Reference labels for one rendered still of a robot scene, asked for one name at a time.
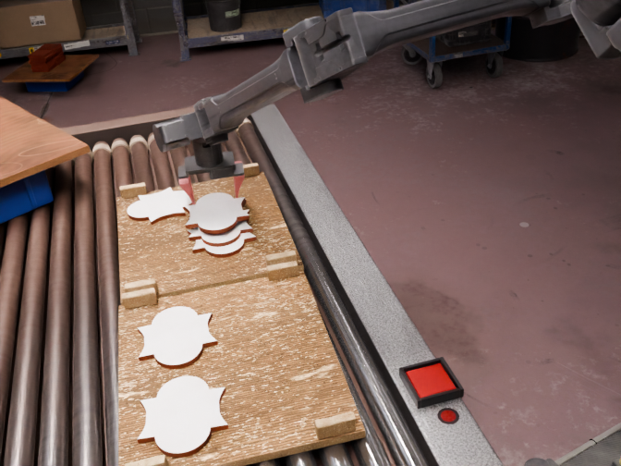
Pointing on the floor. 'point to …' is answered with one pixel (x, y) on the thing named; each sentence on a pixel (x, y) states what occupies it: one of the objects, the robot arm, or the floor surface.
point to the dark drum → (540, 40)
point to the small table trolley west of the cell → (430, 48)
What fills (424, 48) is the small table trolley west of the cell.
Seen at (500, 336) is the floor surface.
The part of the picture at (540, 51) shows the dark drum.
